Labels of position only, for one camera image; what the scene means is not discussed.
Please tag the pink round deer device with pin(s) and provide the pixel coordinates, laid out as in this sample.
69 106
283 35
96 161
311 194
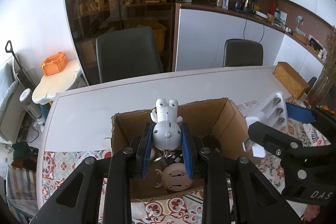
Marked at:
174 178

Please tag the left dark dining chair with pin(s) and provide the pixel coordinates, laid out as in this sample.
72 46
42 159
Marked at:
126 54

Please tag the woven rattan tissue box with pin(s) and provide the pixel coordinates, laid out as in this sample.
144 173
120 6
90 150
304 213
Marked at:
290 79

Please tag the right dark dining chair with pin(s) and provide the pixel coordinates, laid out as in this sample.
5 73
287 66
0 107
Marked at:
242 53

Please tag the black upright vacuum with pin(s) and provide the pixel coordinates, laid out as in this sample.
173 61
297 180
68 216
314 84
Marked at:
19 71

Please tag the white battery charger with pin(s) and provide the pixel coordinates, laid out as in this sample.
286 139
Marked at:
271 112

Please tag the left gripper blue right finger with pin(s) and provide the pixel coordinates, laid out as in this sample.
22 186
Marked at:
204 163

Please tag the dark dining chair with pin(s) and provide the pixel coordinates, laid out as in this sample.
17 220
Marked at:
126 54
242 53

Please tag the white rabbit keychain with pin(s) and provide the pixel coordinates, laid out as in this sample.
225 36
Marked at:
167 134

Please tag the small white side table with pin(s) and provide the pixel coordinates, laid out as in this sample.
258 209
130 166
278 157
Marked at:
50 86

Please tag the dried flower vase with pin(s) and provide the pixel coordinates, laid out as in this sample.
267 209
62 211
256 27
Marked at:
327 77

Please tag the patterned table runner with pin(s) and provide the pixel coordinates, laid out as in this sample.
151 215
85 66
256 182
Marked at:
210 117

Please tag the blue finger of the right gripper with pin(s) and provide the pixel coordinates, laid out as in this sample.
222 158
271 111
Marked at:
300 114

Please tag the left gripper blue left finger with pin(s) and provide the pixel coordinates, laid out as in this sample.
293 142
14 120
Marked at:
129 163

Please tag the grey sofa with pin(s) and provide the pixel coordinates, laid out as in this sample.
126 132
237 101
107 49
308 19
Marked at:
12 111

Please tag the floral fabric tissue pouch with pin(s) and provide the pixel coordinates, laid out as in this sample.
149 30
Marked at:
315 137

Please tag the orange plastic crate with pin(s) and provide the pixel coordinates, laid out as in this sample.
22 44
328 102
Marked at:
54 64

